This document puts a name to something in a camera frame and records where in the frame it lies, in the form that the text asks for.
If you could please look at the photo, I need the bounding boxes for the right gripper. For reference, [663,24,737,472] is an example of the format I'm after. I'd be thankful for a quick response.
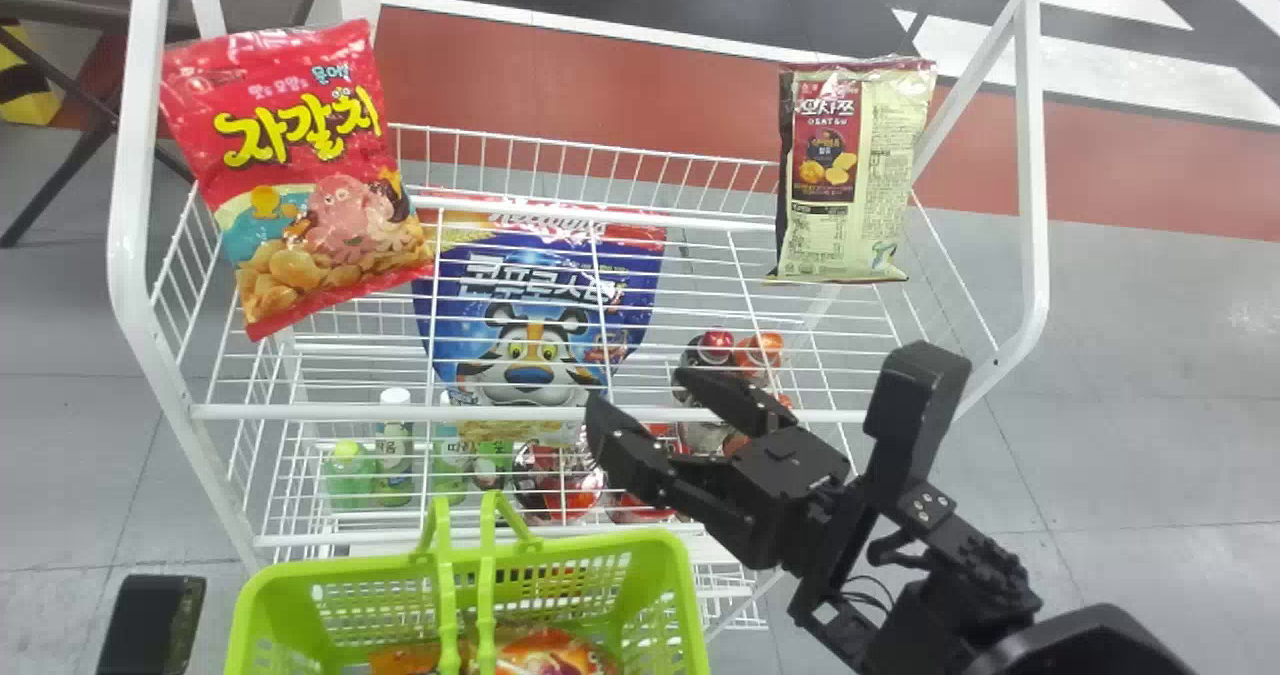
[584,363,869,572]

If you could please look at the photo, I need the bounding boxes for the green basket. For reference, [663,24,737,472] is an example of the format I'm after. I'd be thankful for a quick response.
[222,490,712,675]

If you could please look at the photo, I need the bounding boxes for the blue cereal bag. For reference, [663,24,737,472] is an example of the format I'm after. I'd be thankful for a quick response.
[411,193,669,447]

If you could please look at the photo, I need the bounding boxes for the green bottle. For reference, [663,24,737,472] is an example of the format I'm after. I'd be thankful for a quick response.
[432,393,478,506]
[374,386,416,508]
[320,439,378,512]

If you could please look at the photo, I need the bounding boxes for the orange snack packet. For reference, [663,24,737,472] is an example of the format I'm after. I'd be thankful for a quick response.
[368,626,623,675]

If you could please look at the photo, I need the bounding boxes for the beige snack packet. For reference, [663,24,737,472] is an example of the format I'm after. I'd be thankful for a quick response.
[764,55,939,287]

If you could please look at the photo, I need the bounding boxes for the red snack packet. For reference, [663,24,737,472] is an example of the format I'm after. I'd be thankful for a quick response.
[159,18,437,344]

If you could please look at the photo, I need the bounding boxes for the dark side table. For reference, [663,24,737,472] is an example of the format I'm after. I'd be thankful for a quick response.
[0,0,337,249]

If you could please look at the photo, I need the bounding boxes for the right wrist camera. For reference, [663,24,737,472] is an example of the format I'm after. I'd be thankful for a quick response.
[861,341,974,518]

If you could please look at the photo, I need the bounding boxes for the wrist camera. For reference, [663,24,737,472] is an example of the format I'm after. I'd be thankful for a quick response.
[861,341,974,518]
[95,574,208,675]

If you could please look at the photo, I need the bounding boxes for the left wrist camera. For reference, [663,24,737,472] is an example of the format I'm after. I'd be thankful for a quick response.
[95,574,208,675]

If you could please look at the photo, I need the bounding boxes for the white wire rack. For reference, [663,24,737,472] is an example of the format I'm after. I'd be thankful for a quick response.
[105,0,1053,646]

